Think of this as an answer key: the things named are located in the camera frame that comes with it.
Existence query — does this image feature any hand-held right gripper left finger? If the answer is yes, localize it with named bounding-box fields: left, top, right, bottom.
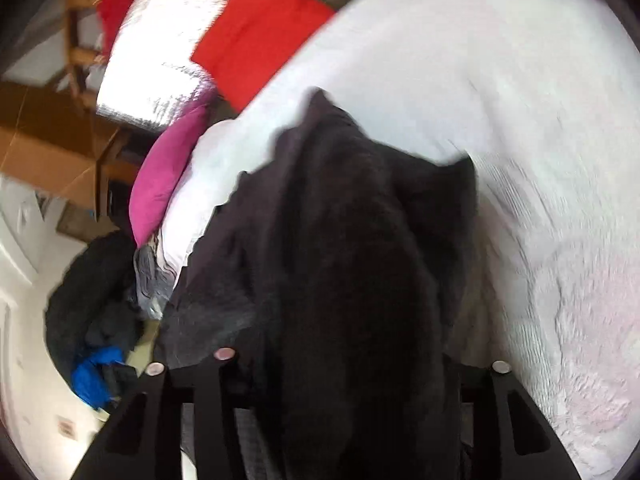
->
left=70, top=347, right=251, bottom=480

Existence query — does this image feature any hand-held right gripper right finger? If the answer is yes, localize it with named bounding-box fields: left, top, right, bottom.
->
left=445, top=357, right=583, bottom=480

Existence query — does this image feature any black puffer jacket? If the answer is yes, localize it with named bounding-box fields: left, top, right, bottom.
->
left=160, top=87, right=478, bottom=480

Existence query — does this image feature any pile of dark clothes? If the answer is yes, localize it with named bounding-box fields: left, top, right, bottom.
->
left=44, top=230, right=151, bottom=401

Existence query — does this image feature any blue garment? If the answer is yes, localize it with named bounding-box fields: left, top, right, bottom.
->
left=71, top=346, right=126, bottom=411

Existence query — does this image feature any grey garment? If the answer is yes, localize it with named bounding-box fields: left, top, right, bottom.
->
left=132, top=242, right=176, bottom=321

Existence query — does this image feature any pink pillow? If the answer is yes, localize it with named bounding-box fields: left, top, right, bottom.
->
left=129, top=102, right=213, bottom=247

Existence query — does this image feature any white bed blanket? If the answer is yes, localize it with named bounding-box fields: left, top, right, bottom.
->
left=160, top=0, right=640, bottom=480

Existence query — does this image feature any orange wooden column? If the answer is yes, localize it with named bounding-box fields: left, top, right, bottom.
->
left=0, top=82, right=121, bottom=196

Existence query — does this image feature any silver foil insulation panel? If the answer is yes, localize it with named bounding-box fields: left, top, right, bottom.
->
left=95, top=0, right=376, bottom=133

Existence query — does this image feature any red pillow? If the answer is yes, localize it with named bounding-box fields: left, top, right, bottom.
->
left=192, top=0, right=336, bottom=111

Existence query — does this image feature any wooden stair railing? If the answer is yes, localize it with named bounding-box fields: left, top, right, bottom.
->
left=65, top=0, right=116, bottom=111

